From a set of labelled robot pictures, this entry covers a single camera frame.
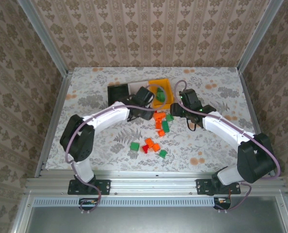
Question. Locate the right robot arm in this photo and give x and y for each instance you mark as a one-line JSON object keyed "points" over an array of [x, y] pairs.
{"points": [[221, 128]]}

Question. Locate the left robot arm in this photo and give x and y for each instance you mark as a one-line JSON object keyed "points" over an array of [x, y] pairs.
{"points": [[105, 116]]}

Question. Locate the yellow plastic bin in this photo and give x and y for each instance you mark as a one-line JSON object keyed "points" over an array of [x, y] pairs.
{"points": [[163, 81]]}

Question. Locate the white plastic bin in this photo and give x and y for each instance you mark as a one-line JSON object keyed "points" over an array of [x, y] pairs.
{"points": [[134, 87]]}

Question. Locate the red lego brick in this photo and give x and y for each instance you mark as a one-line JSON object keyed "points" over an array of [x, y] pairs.
{"points": [[145, 148]]}

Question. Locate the black plastic bin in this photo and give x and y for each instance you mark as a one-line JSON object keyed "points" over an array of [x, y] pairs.
{"points": [[117, 93]]}

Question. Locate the floral patterned table cover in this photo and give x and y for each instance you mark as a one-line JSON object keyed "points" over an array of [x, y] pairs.
{"points": [[207, 150]]}

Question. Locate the grey metal sheet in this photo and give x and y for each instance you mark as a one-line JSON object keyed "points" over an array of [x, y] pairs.
{"points": [[146, 221]]}

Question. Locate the aluminium table side rail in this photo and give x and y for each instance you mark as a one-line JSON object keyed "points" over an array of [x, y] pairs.
{"points": [[54, 121], [250, 106]]}

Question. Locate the aluminium frame post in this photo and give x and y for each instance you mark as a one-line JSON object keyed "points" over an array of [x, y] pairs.
{"points": [[42, 36], [255, 34]]}

